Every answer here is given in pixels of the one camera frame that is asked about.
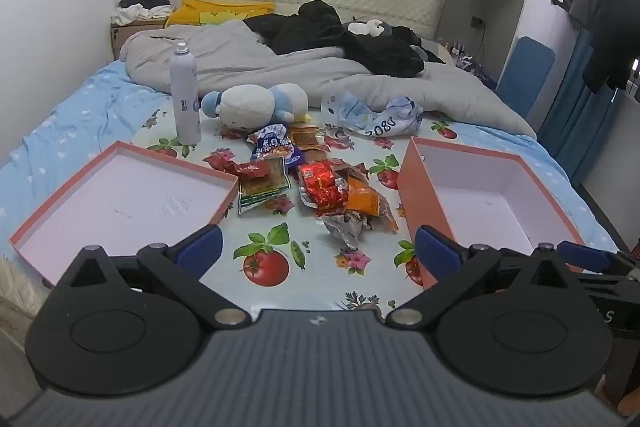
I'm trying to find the black clothing heap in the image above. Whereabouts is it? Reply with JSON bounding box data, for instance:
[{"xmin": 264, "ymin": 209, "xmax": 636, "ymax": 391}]
[{"xmin": 243, "ymin": 0, "xmax": 426, "ymax": 78}]

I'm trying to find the light blue bedsheet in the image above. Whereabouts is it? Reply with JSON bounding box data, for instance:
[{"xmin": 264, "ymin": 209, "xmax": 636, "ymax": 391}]
[{"xmin": 0, "ymin": 59, "xmax": 621, "ymax": 258}]

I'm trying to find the pile of assorted snack packets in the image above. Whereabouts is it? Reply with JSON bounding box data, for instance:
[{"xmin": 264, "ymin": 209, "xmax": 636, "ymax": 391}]
[{"xmin": 239, "ymin": 123, "xmax": 400, "ymax": 252}]

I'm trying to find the cluster of small bottles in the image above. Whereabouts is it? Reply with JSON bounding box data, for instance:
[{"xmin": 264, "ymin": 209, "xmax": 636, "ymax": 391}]
[{"xmin": 447, "ymin": 41, "xmax": 488, "ymax": 75}]

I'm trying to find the fruit print cloth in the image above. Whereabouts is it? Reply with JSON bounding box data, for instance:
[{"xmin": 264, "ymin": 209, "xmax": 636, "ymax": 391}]
[{"xmin": 132, "ymin": 99, "xmax": 461, "ymax": 313}]

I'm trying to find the crumpled white blue plastic bag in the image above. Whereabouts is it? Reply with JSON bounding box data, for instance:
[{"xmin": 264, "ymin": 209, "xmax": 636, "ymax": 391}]
[{"xmin": 320, "ymin": 91, "xmax": 425, "ymax": 140}]

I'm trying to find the yellow pillow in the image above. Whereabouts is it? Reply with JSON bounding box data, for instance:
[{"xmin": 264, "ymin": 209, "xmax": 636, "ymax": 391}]
[{"xmin": 165, "ymin": 0, "xmax": 277, "ymax": 28}]

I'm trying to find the shallow pink box lid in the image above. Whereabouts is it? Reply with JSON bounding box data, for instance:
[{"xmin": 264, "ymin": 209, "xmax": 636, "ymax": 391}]
[{"xmin": 9, "ymin": 141, "xmax": 240, "ymax": 288}]

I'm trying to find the heap of folded clothes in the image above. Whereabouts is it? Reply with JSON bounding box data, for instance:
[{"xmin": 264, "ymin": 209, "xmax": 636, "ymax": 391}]
[{"xmin": 111, "ymin": 0, "xmax": 175, "ymax": 26}]

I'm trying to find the deep pink cardboard box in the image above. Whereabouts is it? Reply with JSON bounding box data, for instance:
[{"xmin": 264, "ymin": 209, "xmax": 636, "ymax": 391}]
[{"xmin": 396, "ymin": 137, "xmax": 586, "ymax": 290}]

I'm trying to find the cardboard box with clothes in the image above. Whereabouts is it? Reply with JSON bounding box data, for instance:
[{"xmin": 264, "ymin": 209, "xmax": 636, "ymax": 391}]
[{"xmin": 110, "ymin": 18, "xmax": 168, "ymax": 60}]

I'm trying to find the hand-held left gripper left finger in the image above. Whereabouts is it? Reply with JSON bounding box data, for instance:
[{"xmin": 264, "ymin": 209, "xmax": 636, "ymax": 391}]
[{"xmin": 52, "ymin": 223, "xmax": 251, "ymax": 328}]

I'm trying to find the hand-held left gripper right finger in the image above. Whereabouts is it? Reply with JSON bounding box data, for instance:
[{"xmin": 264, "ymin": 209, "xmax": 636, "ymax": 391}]
[{"xmin": 385, "ymin": 225, "xmax": 588, "ymax": 328}]

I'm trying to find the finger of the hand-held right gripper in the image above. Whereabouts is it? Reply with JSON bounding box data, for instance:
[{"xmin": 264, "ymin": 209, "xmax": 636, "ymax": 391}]
[{"xmin": 556, "ymin": 240, "xmax": 640, "ymax": 280}]

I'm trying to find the blue chair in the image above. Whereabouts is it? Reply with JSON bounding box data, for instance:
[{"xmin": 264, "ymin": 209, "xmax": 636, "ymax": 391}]
[{"xmin": 496, "ymin": 36, "xmax": 557, "ymax": 120}]

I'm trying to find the grey duvet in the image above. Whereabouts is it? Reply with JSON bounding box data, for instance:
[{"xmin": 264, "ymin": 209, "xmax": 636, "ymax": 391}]
[{"xmin": 119, "ymin": 21, "xmax": 537, "ymax": 138}]

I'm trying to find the grey white plush toy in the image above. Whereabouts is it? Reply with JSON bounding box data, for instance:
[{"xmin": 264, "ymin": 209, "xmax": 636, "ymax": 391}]
[{"xmin": 341, "ymin": 18, "xmax": 396, "ymax": 38}]

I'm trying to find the white spray bottle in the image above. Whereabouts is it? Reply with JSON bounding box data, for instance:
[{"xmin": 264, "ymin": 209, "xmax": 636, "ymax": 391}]
[{"xmin": 169, "ymin": 42, "xmax": 202, "ymax": 146}]

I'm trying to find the hanging black jacket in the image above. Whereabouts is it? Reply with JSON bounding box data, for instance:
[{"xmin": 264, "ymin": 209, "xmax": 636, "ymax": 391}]
[{"xmin": 582, "ymin": 0, "xmax": 640, "ymax": 92}]

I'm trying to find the red foil candy wrapper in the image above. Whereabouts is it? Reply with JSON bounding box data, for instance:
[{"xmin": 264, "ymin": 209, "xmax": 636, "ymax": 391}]
[{"xmin": 204, "ymin": 151, "xmax": 273, "ymax": 178}]

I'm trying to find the blue curtain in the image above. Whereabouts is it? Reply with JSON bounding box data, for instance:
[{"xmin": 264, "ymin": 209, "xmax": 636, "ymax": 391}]
[{"xmin": 537, "ymin": 24, "xmax": 626, "ymax": 188}]

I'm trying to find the white blue penguin plush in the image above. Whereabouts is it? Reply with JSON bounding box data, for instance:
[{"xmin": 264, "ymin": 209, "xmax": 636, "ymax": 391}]
[{"xmin": 201, "ymin": 83, "xmax": 312, "ymax": 130}]

